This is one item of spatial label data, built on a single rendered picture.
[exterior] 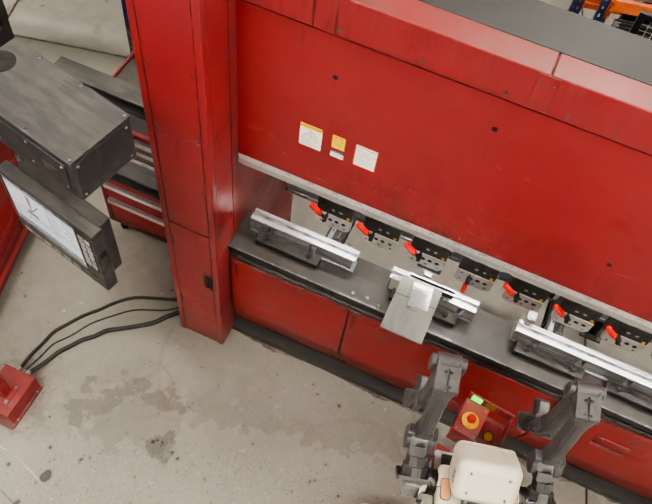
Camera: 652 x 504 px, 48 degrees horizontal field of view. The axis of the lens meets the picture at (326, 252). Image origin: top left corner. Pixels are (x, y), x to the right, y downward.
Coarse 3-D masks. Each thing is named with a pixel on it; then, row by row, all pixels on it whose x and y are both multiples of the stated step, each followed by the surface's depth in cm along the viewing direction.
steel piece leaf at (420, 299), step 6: (414, 288) 309; (414, 294) 307; (420, 294) 308; (426, 294) 308; (414, 300) 306; (420, 300) 306; (426, 300) 306; (408, 306) 302; (414, 306) 304; (420, 306) 305; (426, 306) 305; (426, 312) 302
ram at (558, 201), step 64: (256, 64) 243; (320, 64) 231; (384, 64) 220; (256, 128) 270; (320, 128) 255; (384, 128) 242; (448, 128) 230; (512, 128) 219; (576, 128) 209; (320, 192) 285; (384, 192) 269; (448, 192) 254; (512, 192) 241; (576, 192) 229; (640, 192) 218; (512, 256) 267; (576, 256) 253; (640, 256) 240
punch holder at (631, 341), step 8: (608, 320) 283; (616, 320) 271; (616, 328) 275; (624, 328) 273; (632, 328) 271; (608, 336) 280; (624, 336) 277; (632, 336) 275; (640, 336) 273; (648, 336) 271; (624, 344) 280; (632, 344) 278; (640, 344) 276; (632, 352) 282
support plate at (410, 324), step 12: (408, 288) 309; (396, 300) 305; (408, 300) 306; (432, 300) 307; (396, 312) 302; (408, 312) 303; (420, 312) 303; (432, 312) 304; (384, 324) 299; (396, 324) 299; (408, 324) 300; (420, 324) 300; (408, 336) 297; (420, 336) 298
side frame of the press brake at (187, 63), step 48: (144, 0) 210; (192, 0) 202; (144, 48) 227; (192, 48) 218; (144, 96) 247; (192, 96) 236; (192, 144) 258; (192, 192) 283; (240, 192) 312; (288, 192) 397; (192, 240) 314; (192, 288) 353
